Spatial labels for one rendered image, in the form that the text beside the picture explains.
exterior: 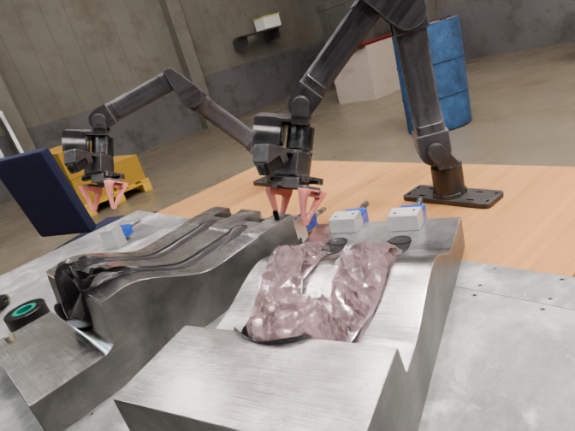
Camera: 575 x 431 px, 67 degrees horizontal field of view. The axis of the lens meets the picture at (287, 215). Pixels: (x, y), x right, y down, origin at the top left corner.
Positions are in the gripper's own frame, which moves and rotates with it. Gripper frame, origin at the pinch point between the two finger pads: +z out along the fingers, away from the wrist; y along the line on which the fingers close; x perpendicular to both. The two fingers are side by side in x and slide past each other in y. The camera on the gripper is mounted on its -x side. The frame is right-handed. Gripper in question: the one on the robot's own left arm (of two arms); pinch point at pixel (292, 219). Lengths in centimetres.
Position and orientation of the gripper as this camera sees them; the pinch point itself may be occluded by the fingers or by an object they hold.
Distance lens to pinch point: 92.5
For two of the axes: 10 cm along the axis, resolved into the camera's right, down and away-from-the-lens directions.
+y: 7.0, 0.8, -7.1
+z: -1.0, 9.9, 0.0
